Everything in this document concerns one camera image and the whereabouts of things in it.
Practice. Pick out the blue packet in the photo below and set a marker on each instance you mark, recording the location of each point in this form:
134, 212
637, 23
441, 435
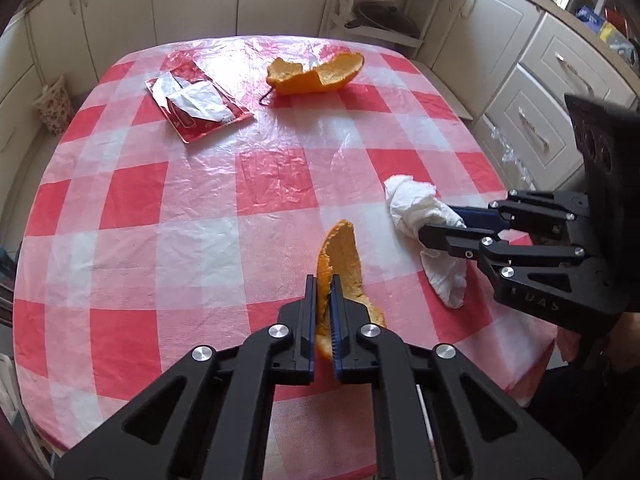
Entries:
589, 16

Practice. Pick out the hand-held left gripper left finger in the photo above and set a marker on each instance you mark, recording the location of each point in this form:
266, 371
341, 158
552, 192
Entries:
312, 320

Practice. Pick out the white base cabinet row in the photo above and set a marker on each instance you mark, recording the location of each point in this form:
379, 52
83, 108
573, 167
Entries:
200, 0

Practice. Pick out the person's dark clothing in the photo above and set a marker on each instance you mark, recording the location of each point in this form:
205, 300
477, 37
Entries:
590, 410

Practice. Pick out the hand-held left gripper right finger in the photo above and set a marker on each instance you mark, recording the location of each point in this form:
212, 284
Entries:
335, 320

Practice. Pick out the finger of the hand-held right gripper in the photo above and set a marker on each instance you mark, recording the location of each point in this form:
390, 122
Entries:
475, 217
450, 242

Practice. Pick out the curved orange peel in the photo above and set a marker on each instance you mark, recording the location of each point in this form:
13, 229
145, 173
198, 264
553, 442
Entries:
300, 82

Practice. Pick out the white stove base cabinet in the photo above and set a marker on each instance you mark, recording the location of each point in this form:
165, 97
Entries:
15, 75

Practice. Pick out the white shelf rack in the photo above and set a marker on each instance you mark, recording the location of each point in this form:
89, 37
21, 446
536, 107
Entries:
340, 0

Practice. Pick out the floral wastebasket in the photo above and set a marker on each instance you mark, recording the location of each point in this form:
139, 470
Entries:
55, 107

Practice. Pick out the white drawer cabinet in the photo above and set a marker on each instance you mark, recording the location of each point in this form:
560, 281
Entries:
540, 85

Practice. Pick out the white paper scrap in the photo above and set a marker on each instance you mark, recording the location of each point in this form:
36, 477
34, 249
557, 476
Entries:
200, 100

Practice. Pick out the red wrapper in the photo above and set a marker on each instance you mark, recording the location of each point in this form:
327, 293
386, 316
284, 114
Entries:
196, 131

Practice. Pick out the red white checkered tablecloth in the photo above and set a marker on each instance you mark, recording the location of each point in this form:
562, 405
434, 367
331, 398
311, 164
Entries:
150, 200

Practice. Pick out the clear plastic bag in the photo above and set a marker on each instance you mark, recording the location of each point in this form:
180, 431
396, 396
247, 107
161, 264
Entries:
507, 152

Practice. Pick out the dark pan with lid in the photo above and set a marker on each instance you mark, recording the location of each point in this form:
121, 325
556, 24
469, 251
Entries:
385, 17

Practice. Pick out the white tissue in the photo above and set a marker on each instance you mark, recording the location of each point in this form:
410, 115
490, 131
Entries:
410, 200

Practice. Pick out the large orange peel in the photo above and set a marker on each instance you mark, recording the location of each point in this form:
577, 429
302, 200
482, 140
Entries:
345, 265

